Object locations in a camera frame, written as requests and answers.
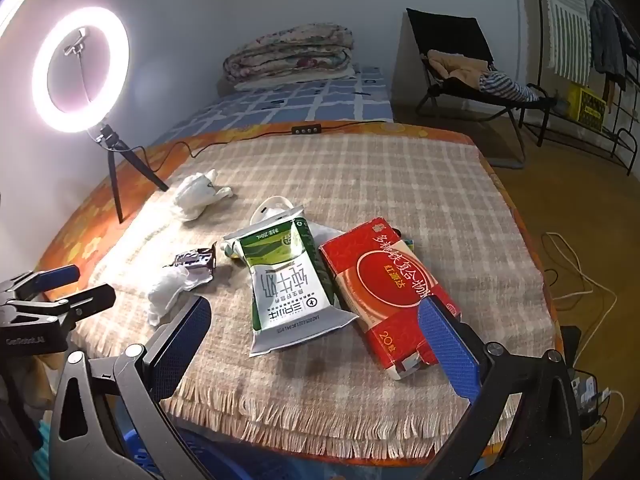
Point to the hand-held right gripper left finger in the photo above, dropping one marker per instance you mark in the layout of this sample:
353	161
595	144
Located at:
192	322

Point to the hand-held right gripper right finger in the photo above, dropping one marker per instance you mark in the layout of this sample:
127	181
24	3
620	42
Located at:
445	342

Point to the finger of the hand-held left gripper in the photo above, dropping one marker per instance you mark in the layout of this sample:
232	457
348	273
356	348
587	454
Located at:
60	276
87	297

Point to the white tissue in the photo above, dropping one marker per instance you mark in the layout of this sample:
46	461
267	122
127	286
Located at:
167	290

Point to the dark foil wrapper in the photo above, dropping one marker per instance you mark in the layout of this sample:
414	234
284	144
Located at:
192	260

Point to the red cardboard box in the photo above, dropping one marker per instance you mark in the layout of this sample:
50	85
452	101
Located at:
380	280

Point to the green white milk pouch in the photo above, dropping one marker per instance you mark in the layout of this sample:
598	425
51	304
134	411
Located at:
285	280

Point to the white plastic bag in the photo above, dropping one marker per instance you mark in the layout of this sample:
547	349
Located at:
197	195

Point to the person's left forearm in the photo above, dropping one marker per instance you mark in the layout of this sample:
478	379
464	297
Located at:
46	377

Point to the black power strip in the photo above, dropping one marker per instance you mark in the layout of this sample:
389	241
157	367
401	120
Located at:
585	392

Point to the beige plaid blanket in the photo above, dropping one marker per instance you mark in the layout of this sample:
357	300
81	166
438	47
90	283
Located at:
375	185

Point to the black phone clamp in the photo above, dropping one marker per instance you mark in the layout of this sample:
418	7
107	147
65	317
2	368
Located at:
76	46

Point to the blue checked bed sheet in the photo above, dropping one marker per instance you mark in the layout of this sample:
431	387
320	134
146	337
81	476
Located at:
300	105

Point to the blue striped garment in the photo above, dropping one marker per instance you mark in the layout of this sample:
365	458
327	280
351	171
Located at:
505	87

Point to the white folded bedding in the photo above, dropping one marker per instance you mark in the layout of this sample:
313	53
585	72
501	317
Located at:
300	81

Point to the yellow plastic crate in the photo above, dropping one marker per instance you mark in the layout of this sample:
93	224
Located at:
587	105

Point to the beige garment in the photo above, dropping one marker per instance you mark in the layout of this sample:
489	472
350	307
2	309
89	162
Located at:
455	65

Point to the folded floral quilt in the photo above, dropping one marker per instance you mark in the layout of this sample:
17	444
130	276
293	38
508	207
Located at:
290	50

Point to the black metal drying rack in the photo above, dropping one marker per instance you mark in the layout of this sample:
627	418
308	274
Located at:
541	60

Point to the black folding chair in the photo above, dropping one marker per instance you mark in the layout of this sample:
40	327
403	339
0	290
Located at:
445	30

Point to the dark hanging jacket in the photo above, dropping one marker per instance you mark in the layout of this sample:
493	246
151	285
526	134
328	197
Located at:
605	40

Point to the green striped towel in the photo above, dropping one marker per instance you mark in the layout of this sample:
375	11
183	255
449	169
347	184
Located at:
565	20

